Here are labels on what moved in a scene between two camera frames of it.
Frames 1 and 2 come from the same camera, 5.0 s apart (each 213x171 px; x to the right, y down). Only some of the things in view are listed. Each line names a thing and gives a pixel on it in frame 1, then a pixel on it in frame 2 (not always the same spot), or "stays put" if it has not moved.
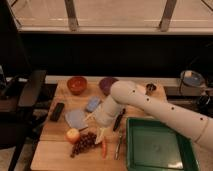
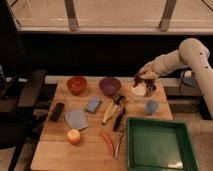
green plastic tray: (154, 146) stays put
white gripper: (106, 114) -> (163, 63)
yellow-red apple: (72, 135) stays put
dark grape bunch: (85, 143) -> (149, 83)
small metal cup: (150, 87) stays put
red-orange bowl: (77, 84) stays put
